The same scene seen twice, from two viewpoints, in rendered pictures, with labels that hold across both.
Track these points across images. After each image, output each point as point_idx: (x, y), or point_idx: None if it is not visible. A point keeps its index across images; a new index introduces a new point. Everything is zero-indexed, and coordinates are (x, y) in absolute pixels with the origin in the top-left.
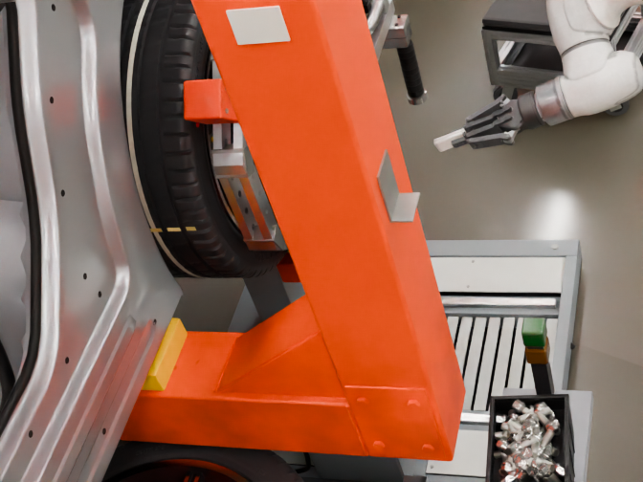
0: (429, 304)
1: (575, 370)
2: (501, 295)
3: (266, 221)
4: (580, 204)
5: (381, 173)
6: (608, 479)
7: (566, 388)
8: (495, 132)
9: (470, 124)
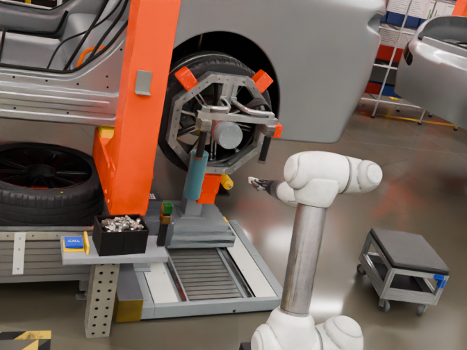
0: (140, 150)
1: (224, 317)
2: (250, 287)
3: (171, 129)
4: (317, 305)
5: (140, 71)
6: (171, 335)
7: (211, 314)
8: (260, 186)
9: (260, 180)
